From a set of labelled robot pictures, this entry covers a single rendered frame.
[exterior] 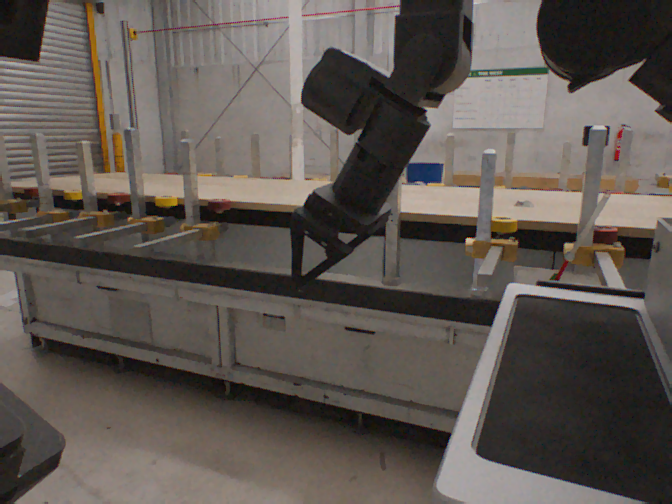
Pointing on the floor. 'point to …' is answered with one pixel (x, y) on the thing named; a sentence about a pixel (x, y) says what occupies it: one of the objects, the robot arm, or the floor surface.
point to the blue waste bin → (425, 172)
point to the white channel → (296, 88)
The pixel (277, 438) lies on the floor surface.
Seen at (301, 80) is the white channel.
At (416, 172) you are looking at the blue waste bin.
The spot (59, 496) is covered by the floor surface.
